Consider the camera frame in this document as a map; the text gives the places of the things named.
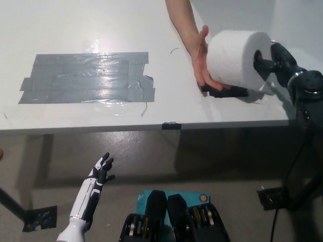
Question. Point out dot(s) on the grey duct tape patch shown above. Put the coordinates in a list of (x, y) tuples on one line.
[(85, 78)]

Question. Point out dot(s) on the yellow round object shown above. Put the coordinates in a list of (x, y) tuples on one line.
[(1, 154)]

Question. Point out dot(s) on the black stand leg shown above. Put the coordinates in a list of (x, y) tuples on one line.
[(11, 204), (310, 189)]

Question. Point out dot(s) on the person's bare hand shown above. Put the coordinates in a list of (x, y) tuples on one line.
[(200, 58)]

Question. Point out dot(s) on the small black tape strip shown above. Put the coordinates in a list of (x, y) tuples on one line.
[(171, 126)]

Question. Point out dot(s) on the white toilet paper roll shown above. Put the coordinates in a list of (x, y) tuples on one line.
[(227, 58)]

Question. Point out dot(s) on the white table leg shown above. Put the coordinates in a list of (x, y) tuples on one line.
[(41, 161)]

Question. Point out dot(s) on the robot body black teal blocks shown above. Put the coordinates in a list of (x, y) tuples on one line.
[(156, 216)]

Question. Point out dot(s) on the black floor tape patch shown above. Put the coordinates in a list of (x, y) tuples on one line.
[(272, 199), (40, 218)]

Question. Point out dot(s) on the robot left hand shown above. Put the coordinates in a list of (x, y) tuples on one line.
[(90, 191)]

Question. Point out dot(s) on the black tape square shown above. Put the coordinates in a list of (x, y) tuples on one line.
[(227, 92)]

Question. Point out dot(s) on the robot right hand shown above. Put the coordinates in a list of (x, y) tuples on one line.
[(282, 63)]

